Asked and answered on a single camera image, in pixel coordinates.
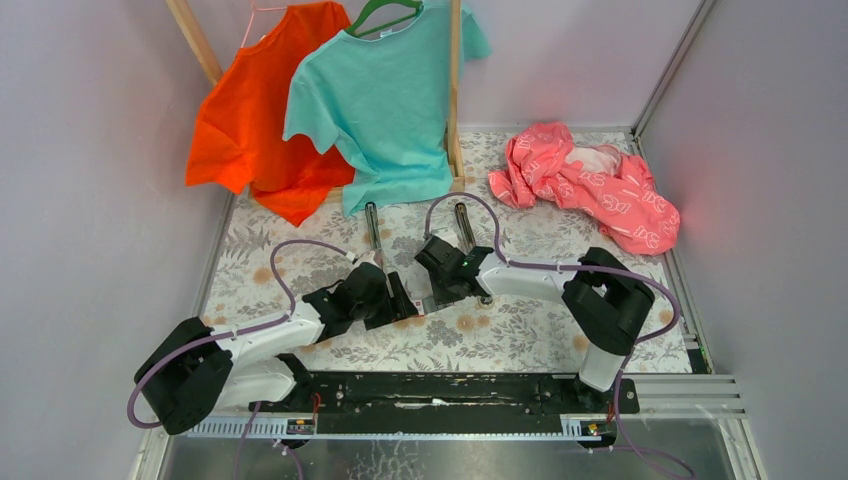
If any silver staple strip tray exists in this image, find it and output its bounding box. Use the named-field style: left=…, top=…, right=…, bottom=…
left=421, top=296, right=454, bottom=315

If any beige and black stapler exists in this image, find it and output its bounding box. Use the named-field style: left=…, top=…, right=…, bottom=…
left=365, top=202, right=385, bottom=269

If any white red staple box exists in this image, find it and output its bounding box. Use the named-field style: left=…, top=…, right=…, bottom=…
left=412, top=299, right=428, bottom=316

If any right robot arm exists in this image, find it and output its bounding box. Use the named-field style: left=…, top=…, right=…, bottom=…
left=415, top=235, right=655, bottom=412

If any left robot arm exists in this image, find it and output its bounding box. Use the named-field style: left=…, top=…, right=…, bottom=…
left=127, top=262, right=421, bottom=435

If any wooden clothes rack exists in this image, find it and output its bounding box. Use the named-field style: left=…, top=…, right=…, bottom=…
left=165, top=0, right=466, bottom=193

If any floral table mat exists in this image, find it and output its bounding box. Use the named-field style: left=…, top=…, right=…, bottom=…
left=201, top=132, right=665, bottom=372

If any pink patterned cloth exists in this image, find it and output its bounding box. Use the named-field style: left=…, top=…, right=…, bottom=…
left=488, top=122, right=681, bottom=255

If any teal t-shirt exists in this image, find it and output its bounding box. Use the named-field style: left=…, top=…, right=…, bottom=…
left=283, top=1, right=453, bottom=216

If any orange t-shirt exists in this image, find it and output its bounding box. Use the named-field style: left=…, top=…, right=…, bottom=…
left=184, top=1, right=354, bottom=226

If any green clothes hanger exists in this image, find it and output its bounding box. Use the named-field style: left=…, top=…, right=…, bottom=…
left=345, top=0, right=424, bottom=38

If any pink clothes hanger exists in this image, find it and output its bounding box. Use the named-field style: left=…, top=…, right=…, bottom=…
left=240, top=0, right=288, bottom=48

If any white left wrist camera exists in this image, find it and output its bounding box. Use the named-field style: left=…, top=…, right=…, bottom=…
left=346, top=251, right=379, bottom=268

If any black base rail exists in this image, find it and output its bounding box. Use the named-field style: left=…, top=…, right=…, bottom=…
left=260, top=372, right=640, bottom=436

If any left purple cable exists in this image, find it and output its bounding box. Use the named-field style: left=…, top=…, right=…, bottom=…
left=125, top=239, right=359, bottom=480

